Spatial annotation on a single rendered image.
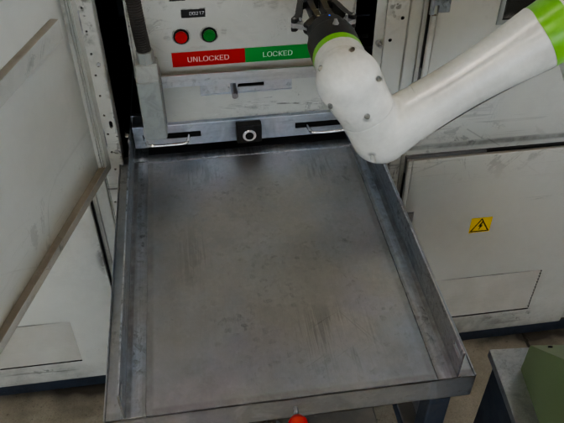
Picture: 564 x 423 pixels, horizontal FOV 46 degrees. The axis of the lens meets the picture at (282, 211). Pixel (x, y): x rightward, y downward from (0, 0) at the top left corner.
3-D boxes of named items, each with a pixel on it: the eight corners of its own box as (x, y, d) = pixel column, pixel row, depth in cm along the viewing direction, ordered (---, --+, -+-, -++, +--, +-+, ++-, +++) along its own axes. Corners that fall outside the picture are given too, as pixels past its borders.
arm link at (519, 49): (514, -3, 113) (547, 23, 105) (532, 49, 121) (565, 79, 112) (331, 110, 120) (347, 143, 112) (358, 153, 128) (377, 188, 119)
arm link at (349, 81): (373, 55, 102) (310, 91, 104) (404, 112, 110) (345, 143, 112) (352, 15, 112) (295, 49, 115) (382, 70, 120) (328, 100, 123)
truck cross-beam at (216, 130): (357, 130, 164) (359, 110, 160) (135, 148, 158) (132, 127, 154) (353, 119, 167) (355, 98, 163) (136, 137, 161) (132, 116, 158)
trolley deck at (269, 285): (470, 394, 116) (477, 374, 112) (109, 441, 110) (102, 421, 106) (374, 162, 166) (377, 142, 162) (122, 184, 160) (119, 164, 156)
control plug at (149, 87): (168, 139, 146) (158, 68, 134) (145, 141, 145) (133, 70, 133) (167, 120, 151) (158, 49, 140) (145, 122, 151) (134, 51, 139)
